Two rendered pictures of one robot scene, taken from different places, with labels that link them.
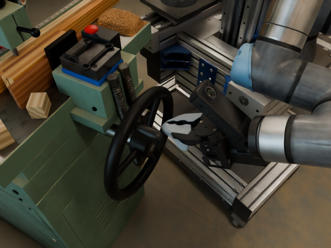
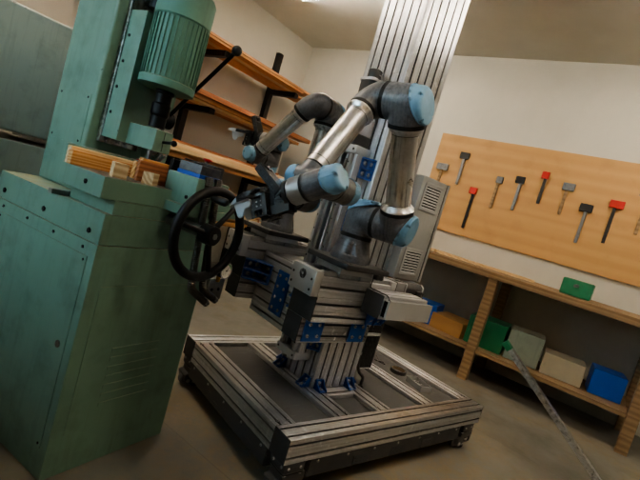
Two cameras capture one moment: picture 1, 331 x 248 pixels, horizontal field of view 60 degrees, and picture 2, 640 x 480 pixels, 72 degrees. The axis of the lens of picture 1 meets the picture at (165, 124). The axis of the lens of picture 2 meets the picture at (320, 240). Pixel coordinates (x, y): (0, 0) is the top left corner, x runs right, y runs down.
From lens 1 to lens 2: 1.00 m
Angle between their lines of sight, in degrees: 45
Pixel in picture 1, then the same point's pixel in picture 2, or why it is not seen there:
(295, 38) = (320, 158)
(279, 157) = (293, 187)
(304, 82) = not seen: hidden behind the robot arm
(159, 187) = (182, 434)
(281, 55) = (312, 164)
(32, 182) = (111, 220)
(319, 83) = not seen: hidden behind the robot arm
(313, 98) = not seen: hidden behind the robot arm
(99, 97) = (195, 184)
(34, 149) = (131, 195)
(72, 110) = (167, 199)
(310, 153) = (308, 178)
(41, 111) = (151, 177)
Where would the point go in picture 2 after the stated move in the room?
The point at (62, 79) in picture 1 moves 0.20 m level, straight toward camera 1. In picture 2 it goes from (174, 174) to (179, 178)
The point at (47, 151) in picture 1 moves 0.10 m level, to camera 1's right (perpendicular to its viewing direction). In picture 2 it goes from (135, 209) to (169, 218)
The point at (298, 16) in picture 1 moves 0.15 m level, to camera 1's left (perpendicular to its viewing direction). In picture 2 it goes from (323, 150) to (273, 135)
